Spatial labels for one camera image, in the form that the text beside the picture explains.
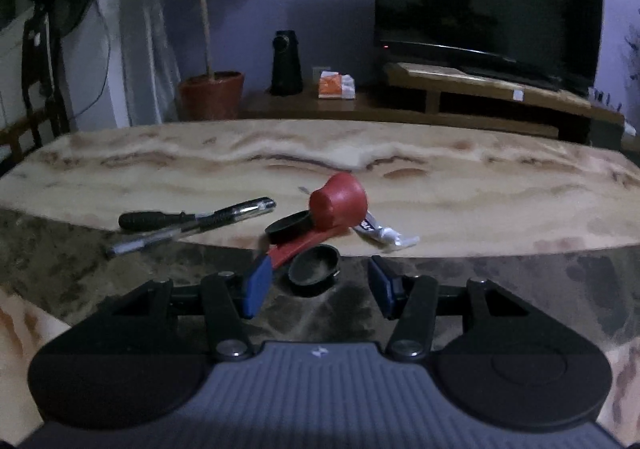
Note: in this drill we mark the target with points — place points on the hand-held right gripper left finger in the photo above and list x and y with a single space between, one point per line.
257 286

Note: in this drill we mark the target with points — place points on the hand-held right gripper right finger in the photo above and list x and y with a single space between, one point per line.
382 286

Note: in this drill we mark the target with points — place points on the black gel pen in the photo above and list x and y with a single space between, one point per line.
215 220

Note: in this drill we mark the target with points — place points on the small white crumpled tube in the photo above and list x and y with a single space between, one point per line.
385 234

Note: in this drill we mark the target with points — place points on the black round lid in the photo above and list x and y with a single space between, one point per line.
287 226

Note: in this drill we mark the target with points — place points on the orange tissue pack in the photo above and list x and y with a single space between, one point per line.
336 86

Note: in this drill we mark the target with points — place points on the black speaker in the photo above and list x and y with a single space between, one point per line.
286 64

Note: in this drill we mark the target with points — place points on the wooden television stand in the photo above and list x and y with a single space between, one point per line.
500 89

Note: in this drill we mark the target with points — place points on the translucent grey curtain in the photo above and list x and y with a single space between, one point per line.
145 54

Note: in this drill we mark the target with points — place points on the dark wooden chair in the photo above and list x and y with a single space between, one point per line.
30 129

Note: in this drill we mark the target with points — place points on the black flat television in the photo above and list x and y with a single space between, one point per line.
485 4

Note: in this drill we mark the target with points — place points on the white wall socket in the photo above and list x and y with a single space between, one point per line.
321 74

